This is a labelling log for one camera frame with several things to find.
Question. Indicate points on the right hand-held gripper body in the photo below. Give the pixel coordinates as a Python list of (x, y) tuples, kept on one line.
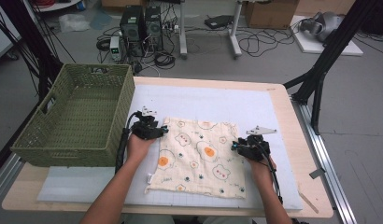
[(255, 147)]

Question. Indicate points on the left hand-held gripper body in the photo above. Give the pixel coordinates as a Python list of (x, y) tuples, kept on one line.
[(146, 129)]

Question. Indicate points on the cream egg print cloth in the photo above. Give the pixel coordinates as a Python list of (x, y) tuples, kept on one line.
[(195, 168)]

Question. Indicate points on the green woven basket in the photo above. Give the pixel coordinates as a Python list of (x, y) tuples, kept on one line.
[(87, 105)]

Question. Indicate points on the person's left hand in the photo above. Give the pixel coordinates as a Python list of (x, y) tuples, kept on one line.
[(138, 149)]

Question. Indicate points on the person's right hand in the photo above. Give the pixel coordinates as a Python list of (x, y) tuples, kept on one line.
[(261, 171)]

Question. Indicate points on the white grid mat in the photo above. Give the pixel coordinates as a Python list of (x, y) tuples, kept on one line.
[(211, 102)]

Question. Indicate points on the thin wooden stick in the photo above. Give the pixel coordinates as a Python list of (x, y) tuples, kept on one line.
[(309, 203)]

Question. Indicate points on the grey power supply unit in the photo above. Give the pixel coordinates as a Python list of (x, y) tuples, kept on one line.
[(115, 48)]

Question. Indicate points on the white desk leg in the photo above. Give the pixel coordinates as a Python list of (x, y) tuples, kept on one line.
[(182, 31), (234, 34)]

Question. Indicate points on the slim black computer tower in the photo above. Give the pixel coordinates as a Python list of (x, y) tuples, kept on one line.
[(153, 28)]

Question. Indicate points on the large black computer tower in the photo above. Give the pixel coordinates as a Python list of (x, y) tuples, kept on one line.
[(132, 29)]

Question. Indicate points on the white floor board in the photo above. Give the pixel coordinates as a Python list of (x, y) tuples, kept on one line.
[(308, 46)]

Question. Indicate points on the flat black device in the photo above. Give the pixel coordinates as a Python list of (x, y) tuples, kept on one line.
[(219, 21)]

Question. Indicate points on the clear plastic bag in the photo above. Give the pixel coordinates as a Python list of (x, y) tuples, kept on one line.
[(73, 22)]

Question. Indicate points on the brown cardboard box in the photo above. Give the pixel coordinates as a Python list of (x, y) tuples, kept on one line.
[(270, 14)]

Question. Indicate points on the grey helmet-like device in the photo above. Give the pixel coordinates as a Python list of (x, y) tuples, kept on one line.
[(323, 26)]

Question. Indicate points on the small grey metal bracket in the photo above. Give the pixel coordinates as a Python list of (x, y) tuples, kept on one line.
[(317, 173)]

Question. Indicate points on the aluminium rail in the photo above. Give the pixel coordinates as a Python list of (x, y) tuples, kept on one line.
[(329, 174), (4, 177)]

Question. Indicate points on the black metal frame stand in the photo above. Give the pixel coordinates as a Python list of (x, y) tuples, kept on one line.
[(329, 49), (34, 46)]

